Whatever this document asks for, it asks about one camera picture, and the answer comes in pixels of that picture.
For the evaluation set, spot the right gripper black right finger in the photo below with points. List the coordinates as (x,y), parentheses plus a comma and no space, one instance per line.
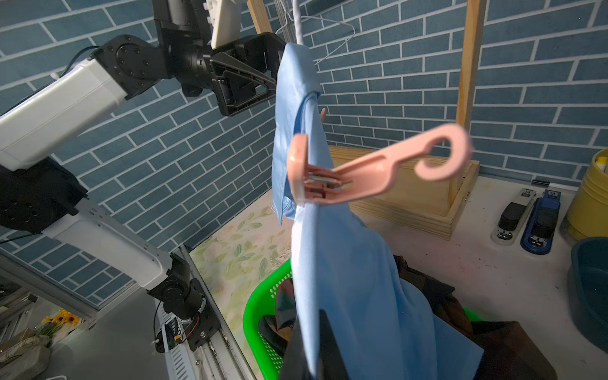
(330,363)

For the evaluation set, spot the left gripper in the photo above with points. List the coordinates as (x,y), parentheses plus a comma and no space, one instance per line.
(243,74)

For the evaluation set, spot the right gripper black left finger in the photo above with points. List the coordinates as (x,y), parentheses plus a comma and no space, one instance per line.
(295,365)

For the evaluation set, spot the light blue long-sleeve shirt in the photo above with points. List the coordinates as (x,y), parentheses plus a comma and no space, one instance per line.
(333,233)

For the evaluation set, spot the white wire hanger plaid shirt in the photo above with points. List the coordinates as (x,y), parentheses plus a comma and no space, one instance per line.
(325,35)

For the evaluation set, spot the white wire hanger blue shirt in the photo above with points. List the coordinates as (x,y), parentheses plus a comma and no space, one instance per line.
(297,16)

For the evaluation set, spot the plaid long-sleeve shirt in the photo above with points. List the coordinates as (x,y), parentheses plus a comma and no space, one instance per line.
(508,351)

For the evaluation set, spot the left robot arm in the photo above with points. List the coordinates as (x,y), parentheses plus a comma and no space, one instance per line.
(171,168)

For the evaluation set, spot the green plastic basket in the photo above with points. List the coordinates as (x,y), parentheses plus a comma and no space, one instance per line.
(366,319)

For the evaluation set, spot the wooden clothes rack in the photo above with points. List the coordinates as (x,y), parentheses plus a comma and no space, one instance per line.
(296,112)

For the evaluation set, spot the white black stapler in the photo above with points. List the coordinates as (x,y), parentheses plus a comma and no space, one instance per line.
(513,217)

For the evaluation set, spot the blue black stapler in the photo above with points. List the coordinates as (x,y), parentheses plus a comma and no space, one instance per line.
(538,235)

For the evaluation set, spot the teal plastic tub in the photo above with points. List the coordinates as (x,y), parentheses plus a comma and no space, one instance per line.
(587,289)

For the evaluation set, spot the black marker pen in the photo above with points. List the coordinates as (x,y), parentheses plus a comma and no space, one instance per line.
(554,185)

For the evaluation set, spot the yellow metal bucket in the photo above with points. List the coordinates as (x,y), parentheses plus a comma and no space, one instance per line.
(586,217)

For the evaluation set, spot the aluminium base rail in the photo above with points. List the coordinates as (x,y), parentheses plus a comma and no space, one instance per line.
(190,330)

